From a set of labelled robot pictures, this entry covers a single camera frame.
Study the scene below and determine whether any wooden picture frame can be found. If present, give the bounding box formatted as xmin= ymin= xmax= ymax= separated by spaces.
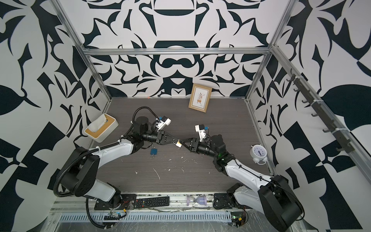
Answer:
xmin=188 ymin=84 xmax=213 ymax=113

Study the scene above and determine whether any white alarm clock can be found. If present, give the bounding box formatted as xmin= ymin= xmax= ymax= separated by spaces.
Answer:
xmin=250 ymin=145 xmax=268 ymax=165

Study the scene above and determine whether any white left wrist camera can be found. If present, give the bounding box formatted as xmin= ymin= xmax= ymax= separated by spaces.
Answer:
xmin=156 ymin=116 xmax=171 ymax=131

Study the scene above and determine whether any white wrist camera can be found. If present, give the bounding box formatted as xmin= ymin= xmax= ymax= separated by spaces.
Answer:
xmin=195 ymin=124 xmax=208 ymax=142
xmin=156 ymin=116 xmax=171 ymax=131

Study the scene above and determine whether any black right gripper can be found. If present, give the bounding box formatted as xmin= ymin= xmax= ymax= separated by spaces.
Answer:
xmin=181 ymin=139 xmax=220 ymax=160

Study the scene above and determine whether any white tissue box wooden lid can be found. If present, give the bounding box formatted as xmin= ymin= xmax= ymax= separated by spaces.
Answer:
xmin=83 ymin=114 xmax=119 ymax=143

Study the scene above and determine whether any blue padlock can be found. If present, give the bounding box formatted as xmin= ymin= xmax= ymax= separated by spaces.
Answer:
xmin=150 ymin=148 xmax=157 ymax=157

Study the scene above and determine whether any green circuit board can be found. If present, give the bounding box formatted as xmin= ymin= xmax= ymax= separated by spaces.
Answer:
xmin=231 ymin=211 xmax=249 ymax=228

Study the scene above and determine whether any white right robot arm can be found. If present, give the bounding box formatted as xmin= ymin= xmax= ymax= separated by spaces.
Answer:
xmin=180 ymin=135 xmax=305 ymax=232

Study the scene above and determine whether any black wall hook rail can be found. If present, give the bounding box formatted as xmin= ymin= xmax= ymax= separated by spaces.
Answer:
xmin=288 ymin=74 xmax=355 ymax=154

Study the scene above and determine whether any purple hourglass timer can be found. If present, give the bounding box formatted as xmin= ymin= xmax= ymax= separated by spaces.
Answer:
xmin=186 ymin=195 xmax=207 ymax=206

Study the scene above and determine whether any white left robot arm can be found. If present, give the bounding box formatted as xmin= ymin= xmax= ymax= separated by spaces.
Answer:
xmin=53 ymin=106 xmax=178 ymax=230

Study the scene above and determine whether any brass padlock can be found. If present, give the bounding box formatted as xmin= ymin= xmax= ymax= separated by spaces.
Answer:
xmin=176 ymin=140 xmax=182 ymax=148

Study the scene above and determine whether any black remote control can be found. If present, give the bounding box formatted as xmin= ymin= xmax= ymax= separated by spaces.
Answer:
xmin=134 ymin=196 xmax=170 ymax=209

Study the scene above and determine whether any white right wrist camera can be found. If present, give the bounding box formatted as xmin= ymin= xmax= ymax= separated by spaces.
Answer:
xmin=195 ymin=124 xmax=208 ymax=142

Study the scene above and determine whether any small wired circuit board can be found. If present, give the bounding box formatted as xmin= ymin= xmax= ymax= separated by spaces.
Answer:
xmin=104 ymin=210 xmax=127 ymax=220

